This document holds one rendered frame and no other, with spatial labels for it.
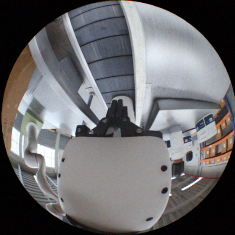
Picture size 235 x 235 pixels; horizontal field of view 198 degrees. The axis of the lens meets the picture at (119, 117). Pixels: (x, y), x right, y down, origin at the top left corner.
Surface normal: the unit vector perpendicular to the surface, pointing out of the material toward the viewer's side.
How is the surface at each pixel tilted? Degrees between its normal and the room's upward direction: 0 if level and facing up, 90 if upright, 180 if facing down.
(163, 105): 90
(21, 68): 90
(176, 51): 0
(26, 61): 90
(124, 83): 0
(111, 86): 0
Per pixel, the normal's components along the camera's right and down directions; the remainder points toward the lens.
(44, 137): 0.96, -0.11
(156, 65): -0.01, 0.88
